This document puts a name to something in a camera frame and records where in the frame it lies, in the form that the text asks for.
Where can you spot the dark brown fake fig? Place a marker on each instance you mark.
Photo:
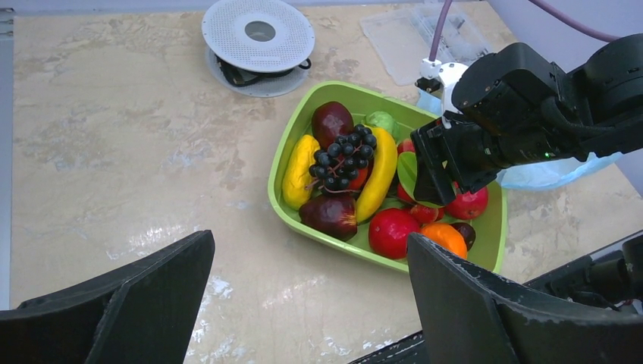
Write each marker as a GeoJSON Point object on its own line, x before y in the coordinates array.
{"type": "Point", "coordinates": [467, 232]}

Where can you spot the red fake peach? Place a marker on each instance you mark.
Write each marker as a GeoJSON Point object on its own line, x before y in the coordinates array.
{"type": "Point", "coordinates": [362, 175]}

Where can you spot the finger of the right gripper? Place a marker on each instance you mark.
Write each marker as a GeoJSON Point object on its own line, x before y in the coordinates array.
{"type": "Point", "coordinates": [435, 173]}

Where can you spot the dark fake grape bunch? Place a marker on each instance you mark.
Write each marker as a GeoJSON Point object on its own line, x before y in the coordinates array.
{"type": "Point", "coordinates": [335, 166]}

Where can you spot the green fake leaf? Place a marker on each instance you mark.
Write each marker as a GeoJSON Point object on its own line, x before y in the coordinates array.
{"type": "Point", "coordinates": [416, 181]}

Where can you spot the red fake apple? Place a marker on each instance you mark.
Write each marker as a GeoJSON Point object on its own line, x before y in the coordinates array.
{"type": "Point", "coordinates": [468, 206]}

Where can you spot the red fake cherry bunch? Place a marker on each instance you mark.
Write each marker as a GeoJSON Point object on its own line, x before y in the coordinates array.
{"type": "Point", "coordinates": [424, 214]}

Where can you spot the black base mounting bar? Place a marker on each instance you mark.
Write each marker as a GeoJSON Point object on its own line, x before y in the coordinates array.
{"type": "Point", "coordinates": [577, 281]}

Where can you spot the dark red fake mango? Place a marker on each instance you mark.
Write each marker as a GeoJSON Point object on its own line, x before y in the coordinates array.
{"type": "Point", "coordinates": [329, 121]}

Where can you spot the orange fake fruit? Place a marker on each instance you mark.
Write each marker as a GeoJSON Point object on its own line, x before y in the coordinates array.
{"type": "Point", "coordinates": [447, 237]}

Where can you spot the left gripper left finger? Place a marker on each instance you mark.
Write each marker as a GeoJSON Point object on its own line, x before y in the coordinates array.
{"type": "Point", "coordinates": [143, 312]}

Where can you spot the clear screw organizer box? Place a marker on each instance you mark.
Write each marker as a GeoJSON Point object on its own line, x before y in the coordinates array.
{"type": "Point", "coordinates": [403, 37]}

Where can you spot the light blue plastic bag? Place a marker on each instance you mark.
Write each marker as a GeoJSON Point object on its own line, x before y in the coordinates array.
{"type": "Point", "coordinates": [553, 173]}

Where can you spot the aluminium frame rail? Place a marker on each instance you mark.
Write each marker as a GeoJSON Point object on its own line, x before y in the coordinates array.
{"type": "Point", "coordinates": [7, 84]}

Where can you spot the red fake pomegranate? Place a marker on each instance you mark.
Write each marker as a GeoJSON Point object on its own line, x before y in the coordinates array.
{"type": "Point", "coordinates": [388, 232]}

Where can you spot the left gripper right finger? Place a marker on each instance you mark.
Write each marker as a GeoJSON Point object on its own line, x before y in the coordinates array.
{"type": "Point", "coordinates": [502, 321]}

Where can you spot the green plastic tray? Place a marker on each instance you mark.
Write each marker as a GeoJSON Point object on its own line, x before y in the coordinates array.
{"type": "Point", "coordinates": [490, 227]}

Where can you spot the green fake cabbage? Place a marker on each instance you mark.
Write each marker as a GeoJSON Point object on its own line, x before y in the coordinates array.
{"type": "Point", "coordinates": [383, 120]}

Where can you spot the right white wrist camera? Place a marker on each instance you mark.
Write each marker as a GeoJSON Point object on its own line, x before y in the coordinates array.
{"type": "Point", "coordinates": [436, 83]}

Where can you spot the white filament spool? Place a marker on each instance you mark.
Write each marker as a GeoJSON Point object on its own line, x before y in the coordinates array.
{"type": "Point", "coordinates": [258, 48]}

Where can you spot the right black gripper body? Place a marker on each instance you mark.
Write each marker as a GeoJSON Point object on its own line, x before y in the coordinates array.
{"type": "Point", "coordinates": [516, 108]}

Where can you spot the dark red yellow fake fruit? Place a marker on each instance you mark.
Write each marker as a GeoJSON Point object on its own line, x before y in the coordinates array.
{"type": "Point", "coordinates": [332, 215]}

